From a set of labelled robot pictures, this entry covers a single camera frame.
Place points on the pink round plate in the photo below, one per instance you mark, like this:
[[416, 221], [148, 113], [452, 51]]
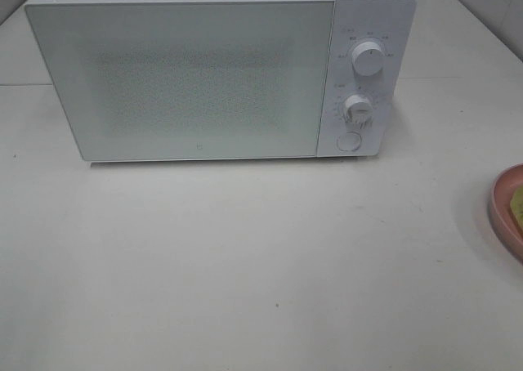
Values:
[[499, 214]]

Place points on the sandwich with lettuce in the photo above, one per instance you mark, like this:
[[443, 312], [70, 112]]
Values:
[[516, 207]]

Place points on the white lower timer knob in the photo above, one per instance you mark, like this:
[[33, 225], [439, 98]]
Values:
[[357, 109]]

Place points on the white round door button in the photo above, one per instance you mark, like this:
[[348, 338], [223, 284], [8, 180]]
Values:
[[349, 142]]

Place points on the white microwave oven body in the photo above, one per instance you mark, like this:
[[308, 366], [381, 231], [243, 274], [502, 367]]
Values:
[[388, 21]]

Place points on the white upper power knob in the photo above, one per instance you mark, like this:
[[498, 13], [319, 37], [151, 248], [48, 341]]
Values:
[[367, 57]]

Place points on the white microwave door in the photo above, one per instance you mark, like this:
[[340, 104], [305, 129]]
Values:
[[146, 82]]

